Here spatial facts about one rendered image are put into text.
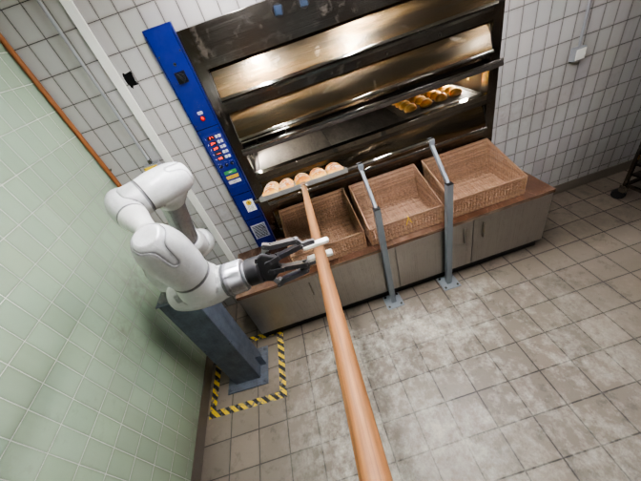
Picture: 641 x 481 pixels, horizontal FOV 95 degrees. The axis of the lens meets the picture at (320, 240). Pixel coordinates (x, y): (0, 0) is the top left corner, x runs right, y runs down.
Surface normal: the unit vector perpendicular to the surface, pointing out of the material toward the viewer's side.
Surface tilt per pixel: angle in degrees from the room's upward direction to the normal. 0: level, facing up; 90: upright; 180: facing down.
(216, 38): 90
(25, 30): 90
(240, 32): 90
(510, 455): 0
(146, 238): 22
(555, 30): 90
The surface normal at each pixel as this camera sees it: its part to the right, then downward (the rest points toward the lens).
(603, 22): 0.19, 0.58
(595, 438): -0.26, -0.74
